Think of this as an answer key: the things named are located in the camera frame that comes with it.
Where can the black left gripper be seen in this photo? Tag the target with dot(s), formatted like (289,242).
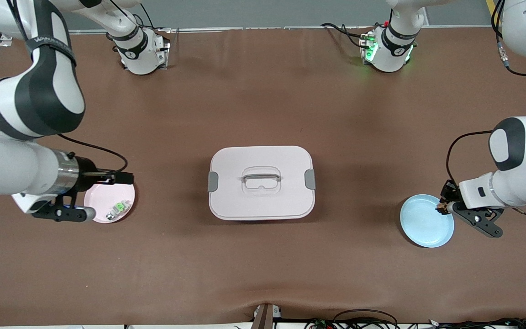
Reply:
(448,192)

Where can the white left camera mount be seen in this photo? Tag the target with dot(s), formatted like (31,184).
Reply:
(473,192)

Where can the green push-button switch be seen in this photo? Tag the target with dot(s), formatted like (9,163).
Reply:
(118,209)

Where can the pink round plate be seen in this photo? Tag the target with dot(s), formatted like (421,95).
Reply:
(103,203)

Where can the light blue round plate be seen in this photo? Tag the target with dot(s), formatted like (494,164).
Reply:
(423,226)

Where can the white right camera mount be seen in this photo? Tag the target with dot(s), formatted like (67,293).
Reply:
(30,202)

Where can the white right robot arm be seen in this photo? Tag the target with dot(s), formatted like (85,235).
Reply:
(48,91)

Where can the metal table edge strip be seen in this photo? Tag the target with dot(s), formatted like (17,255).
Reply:
(244,29)

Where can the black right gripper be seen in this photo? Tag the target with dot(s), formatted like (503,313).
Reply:
(86,172)

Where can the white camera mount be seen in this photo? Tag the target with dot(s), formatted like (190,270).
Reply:
(473,192)
(30,202)

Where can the orange push-button switch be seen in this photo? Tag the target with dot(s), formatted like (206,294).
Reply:
(441,209)

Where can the pink storage box white lid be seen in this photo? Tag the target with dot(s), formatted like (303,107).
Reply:
(261,201)

